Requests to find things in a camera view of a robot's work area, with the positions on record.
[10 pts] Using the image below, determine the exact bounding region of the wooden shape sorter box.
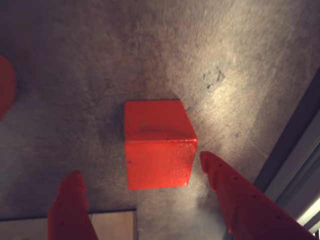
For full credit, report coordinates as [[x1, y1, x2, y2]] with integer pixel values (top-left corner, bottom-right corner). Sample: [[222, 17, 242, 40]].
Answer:
[[0, 208, 139, 240]]

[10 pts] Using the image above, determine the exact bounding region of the orange heart-shaped block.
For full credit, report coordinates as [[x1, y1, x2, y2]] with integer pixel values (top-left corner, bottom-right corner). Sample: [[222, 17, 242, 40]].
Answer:
[[0, 53, 17, 121]]

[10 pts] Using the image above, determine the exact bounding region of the aluminium profile rail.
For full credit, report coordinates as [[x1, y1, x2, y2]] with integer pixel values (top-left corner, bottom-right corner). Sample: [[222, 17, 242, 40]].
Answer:
[[264, 117, 320, 235]]

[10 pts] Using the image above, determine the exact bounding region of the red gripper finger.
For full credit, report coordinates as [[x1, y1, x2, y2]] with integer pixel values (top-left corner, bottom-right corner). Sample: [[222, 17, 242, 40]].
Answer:
[[47, 169, 100, 240], [199, 150, 318, 240]]

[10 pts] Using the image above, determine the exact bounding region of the red cube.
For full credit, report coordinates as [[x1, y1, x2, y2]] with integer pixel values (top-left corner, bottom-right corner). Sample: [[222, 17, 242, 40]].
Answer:
[[124, 99, 198, 191]]

